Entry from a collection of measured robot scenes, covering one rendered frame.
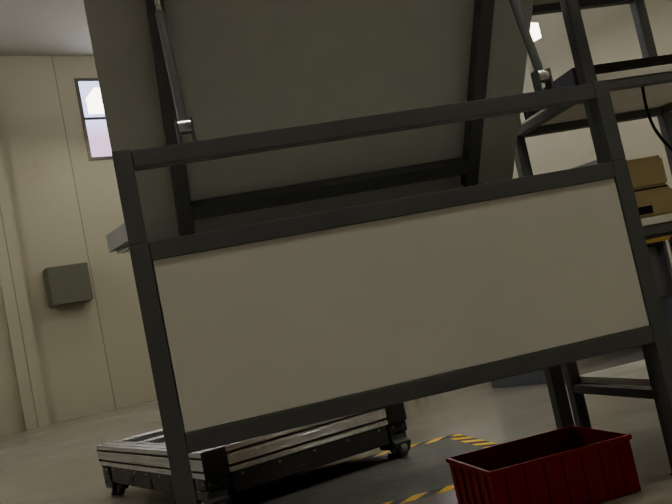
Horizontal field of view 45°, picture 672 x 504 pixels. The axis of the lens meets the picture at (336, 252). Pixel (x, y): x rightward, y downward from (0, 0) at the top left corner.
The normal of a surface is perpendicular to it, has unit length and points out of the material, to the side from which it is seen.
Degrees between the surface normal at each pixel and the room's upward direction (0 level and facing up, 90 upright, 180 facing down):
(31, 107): 90
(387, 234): 90
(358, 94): 130
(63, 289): 90
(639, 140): 90
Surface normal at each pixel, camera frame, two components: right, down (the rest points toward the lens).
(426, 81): 0.30, 0.52
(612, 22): -0.83, 0.13
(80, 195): 0.52, -0.18
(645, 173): 0.28, -0.14
